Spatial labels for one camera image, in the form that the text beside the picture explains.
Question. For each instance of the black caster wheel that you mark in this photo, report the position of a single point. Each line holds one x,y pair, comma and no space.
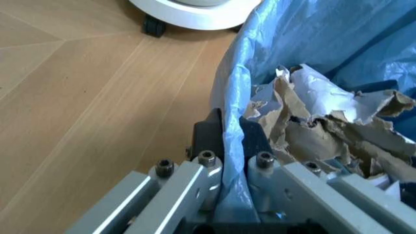
152,26

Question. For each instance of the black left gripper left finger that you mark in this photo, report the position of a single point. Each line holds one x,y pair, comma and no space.
175,190

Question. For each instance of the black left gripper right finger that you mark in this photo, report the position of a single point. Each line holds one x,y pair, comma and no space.
292,195

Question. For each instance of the torn brown cardboard paper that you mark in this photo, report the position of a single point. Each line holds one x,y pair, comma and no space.
312,136

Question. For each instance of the crumpled white paper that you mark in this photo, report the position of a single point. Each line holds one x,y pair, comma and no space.
321,92

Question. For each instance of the trash bin with blue bag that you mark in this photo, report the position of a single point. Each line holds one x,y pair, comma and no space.
325,36

